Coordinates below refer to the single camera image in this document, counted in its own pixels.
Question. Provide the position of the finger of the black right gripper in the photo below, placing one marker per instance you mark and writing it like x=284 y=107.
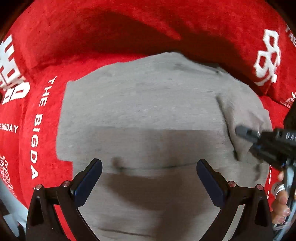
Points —
x=248 y=134

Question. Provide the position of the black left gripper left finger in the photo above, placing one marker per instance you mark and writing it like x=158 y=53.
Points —
x=43 y=222

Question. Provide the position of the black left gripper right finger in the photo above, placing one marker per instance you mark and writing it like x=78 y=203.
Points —
x=255 y=221

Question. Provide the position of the grey knit garment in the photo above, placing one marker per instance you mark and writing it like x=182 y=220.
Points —
x=149 y=121

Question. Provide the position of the right hand with ring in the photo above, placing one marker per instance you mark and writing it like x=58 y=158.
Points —
x=280 y=210

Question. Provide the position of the red printed bedspread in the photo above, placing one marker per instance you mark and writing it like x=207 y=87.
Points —
x=55 y=42

